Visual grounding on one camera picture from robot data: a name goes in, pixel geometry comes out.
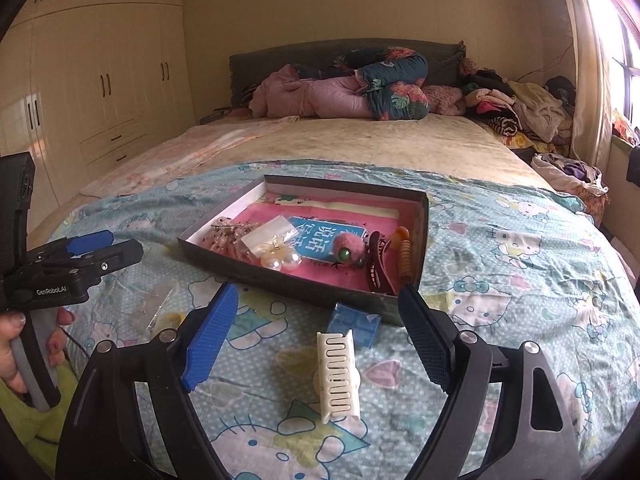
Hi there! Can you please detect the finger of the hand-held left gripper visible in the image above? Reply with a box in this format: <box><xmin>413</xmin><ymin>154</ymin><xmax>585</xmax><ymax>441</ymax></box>
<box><xmin>75</xmin><ymin>238</ymin><xmax>145</xmax><ymax>275</ymax></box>
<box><xmin>65</xmin><ymin>230</ymin><xmax>115</xmax><ymax>257</ymax></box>

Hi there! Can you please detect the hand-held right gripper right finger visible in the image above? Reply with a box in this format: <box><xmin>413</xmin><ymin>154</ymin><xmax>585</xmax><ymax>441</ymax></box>
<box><xmin>397</xmin><ymin>284</ymin><xmax>583</xmax><ymax>480</ymax></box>

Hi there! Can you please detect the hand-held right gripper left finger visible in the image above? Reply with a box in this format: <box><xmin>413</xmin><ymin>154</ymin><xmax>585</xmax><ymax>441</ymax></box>
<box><xmin>55</xmin><ymin>282</ymin><xmax>240</xmax><ymax>480</ymax></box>

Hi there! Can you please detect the brown hair claw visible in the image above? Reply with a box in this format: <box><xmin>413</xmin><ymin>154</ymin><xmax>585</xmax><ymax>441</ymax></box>
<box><xmin>362</xmin><ymin>231</ymin><xmax>401</xmax><ymax>296</ymax></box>

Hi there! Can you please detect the orange spiral hair tie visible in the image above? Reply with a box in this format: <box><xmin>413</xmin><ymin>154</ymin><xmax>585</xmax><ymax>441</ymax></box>
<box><xmin>390</xmin><ymin>226</ymin><xmax>415</xmax><ymax>283</ymax></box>

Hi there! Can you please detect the white hair claw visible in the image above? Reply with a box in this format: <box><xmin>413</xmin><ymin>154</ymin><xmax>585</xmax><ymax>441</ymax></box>
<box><xmin>314</xmin><ymin>330</ymin><xmax>362</xmax><ymax>425</ymax></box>

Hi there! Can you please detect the dark shallow cardboard box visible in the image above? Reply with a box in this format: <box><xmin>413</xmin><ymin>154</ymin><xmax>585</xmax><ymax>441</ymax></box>
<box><xmin>177</xmin><ymin>175</ymin><xmax>430</xmax><ymax>328</ymax></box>

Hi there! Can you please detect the pink pompom hair tie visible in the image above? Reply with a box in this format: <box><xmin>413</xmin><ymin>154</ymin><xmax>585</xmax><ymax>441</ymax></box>
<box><xmin>332</xmin><ymin>232</ymin><xmax>370</xmax><ymax>267</ymax></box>

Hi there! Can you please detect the clear packet of pearl earrings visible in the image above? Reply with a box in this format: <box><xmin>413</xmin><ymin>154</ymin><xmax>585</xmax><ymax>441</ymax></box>
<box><xmin>240</xmin><ymin>215</ymin><xmax>303</xmax><ymax>274</ymax></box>

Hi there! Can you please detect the person's left hand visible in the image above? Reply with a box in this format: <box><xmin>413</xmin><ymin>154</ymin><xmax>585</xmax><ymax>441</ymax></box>
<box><xmin>0</xmin><ymin>307</ymin><xmax>76</xmax><ymax>396</ymax></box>

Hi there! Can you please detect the clear earring card packet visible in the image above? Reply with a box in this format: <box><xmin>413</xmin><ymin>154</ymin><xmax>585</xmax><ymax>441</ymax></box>
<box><xmin>135</xmin><ymin>280</ymin><xmax>186</xmax><ymax>332</ymax></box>

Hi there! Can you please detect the small blue plastic box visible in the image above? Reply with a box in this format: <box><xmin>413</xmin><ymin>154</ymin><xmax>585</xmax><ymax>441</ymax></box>
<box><xmin>327</xmin><ymin>302</ymin><xmax>383</xmax><ymax>350</ymax></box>

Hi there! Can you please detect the cartoon cat print blanket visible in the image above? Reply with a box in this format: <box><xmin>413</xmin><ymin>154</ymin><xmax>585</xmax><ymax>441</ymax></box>
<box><xmin>30</xmin><ymin>160</ymin><xmax>638</xmax><ymax>480</ymax></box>

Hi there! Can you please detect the pale pink floral sheet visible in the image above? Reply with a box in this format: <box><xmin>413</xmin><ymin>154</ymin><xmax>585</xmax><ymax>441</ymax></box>
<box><xmin>80</xmin><ymin>115</ymin><xmax>301</xmax><ymax>196</ymax></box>

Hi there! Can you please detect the yellow-green cloth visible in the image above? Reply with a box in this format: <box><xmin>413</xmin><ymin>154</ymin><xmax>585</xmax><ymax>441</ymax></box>
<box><xmin>0</xmin><ymin>375</ymin><xmax>76</xmax><ymax>466</ymax></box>

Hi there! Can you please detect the dark bedside table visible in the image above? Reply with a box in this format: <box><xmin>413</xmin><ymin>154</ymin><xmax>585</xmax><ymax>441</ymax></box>
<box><xmin>200</xmin><ymin>107</ymin><xmax>233</xmax><ymax>126</ymax></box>

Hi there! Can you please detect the bed with beige sheet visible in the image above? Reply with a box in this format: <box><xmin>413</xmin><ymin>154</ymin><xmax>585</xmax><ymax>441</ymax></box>
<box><xmin>30</xmin><ymin>38</ymin><xmax>640</xmax><ymax>480</ymax></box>

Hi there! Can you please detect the cream wardrobe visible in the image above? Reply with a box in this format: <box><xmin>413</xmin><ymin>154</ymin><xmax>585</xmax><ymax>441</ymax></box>
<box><xmin>0</xmin><ymin>0</ymin><xmax>201</xmax><ymax>206</ymax></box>

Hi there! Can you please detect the small heap of clothes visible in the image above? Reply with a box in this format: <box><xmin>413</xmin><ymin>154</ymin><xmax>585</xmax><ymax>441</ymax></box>
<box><xmin>530</xmin><ymin>152</ymin><xmax>611</xmax><ymax>216</ymax></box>

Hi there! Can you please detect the pile of clothes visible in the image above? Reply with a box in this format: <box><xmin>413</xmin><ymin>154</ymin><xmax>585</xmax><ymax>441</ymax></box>
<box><xmin>460</xmin><ymin>57</ymin><xmax>578</xmax><ymax>151</ymax></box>

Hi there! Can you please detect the pink quilt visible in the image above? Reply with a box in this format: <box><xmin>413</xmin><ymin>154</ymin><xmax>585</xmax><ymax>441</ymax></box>
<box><xmin>249</xmin><ymin>64</ymin><xmax>466</xmax><ymax>120</ymax></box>

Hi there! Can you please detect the dark floral quilt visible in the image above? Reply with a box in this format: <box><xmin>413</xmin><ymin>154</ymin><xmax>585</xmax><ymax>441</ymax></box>
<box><xmin>287</xmin><ymin>46</ymin><xmax>431</xmax><ymax>122</ymax></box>

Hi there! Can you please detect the cream curtain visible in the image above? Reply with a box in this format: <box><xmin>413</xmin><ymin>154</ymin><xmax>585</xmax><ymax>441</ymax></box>
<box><xmin>565</xmin><ymin>0</ymin><xmax>618</xmax><ymax>171</ymax></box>

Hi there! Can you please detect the window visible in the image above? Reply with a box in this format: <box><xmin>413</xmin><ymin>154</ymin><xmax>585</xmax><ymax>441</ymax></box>
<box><xmin>585</xmin><ymin>0</ymin><xmax>640</xmax><ymax>126</ymax></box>

